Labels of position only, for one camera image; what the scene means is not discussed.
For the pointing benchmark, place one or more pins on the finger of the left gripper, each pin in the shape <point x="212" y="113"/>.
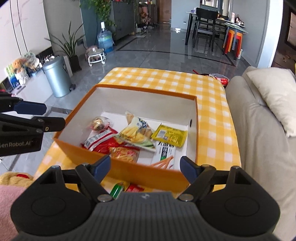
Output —
<point x="36" y="125"/>
<point x="12" y="103"/>

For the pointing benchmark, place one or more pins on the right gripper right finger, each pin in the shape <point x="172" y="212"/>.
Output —
<point x="199" y="178"/>

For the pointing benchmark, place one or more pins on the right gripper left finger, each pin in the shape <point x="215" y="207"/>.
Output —
<point x="90" y="177"/>

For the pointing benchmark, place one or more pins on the green sausage stick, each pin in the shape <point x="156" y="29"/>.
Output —
<point x="117" y="189"/>

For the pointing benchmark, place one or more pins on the red snack packet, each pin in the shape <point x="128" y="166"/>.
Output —
<point x="103" y="141"/>

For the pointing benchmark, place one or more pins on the red sausage stick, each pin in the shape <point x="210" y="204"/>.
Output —
<point x="134" y="188"/>

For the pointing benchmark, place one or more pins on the white spicy strips packet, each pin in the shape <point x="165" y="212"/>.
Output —
<point x="164" y="157"/>

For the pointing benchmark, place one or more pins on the Mimi shrimp sticks bag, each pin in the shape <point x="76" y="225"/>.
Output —
<point x="127" y="154"/>

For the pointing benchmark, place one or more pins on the yellow snack packet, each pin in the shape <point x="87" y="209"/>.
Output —
<point x="169" y="135"/>

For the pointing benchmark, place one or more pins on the clear chocolate cake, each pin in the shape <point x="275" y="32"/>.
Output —
<point x="100" y="123"/>

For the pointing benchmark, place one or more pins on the potato chips bag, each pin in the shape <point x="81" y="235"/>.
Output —
<point x="137" y="133"/>

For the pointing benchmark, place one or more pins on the clutter of toys on console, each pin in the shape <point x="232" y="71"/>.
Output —
<point x="23" y="68"/>

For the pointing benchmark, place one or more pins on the yellow checkered tablecloth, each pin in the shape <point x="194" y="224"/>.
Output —
<point x="217" y="142"/>

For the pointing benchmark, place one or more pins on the silver pedal trash can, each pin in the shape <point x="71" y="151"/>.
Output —
<point x="58" y="77"/>

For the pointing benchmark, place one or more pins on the orange cardboard box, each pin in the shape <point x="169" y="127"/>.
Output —
<point x="156" y="107"/>

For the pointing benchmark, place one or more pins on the beige sofa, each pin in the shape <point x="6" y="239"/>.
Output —
<point x="267" y="154"/>

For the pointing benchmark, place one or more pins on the potted grass plant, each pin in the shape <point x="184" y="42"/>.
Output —
<point x="68" y="46"/>

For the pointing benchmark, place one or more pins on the pink blanket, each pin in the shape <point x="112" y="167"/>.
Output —
<point x="8" y="195"/>

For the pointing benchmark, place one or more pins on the snack bag on floor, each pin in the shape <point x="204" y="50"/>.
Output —
<point x="223" y="79"/>

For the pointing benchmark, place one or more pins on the small white stool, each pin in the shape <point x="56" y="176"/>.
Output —
<point x="96" y="55"/>

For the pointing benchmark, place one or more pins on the blue water jug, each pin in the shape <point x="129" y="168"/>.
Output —
<point x="104" y="38"/>

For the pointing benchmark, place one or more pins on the white cushion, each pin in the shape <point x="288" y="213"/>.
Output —
<point x="277" y="88"/>

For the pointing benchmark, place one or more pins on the hanging green vine plant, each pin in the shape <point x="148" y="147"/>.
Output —
<point x="102" y="9"/>

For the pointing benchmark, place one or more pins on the orange stacked stools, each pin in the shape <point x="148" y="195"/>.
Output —
<point x="233" y="42"/>

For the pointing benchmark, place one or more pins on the grey cabinet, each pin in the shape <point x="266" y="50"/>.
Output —
<point x="122" y="14"/>

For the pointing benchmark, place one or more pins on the black dining table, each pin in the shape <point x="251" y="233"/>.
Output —
<point x="221" y="27"/>

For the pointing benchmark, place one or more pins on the black dining chair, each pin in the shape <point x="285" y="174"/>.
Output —
<point x="205" y="24"/>

